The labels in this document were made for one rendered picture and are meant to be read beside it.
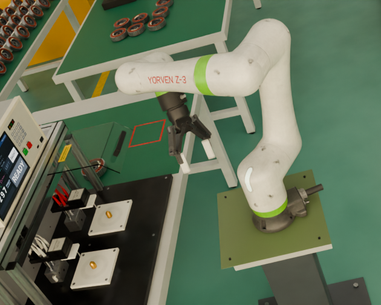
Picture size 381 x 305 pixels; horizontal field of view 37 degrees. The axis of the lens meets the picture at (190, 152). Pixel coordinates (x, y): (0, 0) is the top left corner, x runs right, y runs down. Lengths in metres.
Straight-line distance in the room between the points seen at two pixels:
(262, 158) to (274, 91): 0.22
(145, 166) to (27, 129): 0.57
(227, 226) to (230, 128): 1.78
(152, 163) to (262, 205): 0.72
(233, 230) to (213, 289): 0.90
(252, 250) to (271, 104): 0.48
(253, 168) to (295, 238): 0.27
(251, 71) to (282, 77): 0.21
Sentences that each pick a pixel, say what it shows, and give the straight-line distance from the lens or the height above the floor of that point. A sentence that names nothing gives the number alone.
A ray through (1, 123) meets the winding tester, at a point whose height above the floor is 1.32.
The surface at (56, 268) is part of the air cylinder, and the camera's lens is 2.06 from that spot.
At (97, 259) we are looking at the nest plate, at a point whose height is 0.78.
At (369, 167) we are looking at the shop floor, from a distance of 3.12.
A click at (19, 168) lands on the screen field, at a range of 1.97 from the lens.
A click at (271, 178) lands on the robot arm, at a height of 0.96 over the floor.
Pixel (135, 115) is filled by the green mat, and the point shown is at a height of 0.75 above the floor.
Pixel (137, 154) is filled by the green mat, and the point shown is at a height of 0.75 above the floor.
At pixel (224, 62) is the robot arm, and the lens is 1.51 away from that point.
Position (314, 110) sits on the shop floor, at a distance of 3.60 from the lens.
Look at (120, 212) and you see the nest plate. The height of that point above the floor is 0.78.
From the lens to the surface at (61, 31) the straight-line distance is 5.64.
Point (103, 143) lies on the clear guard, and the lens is 2.04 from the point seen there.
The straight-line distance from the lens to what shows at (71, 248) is 2.00.
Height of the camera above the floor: 2.11
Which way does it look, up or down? 36 degrees down
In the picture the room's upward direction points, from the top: 25 degrees counter-clockwise
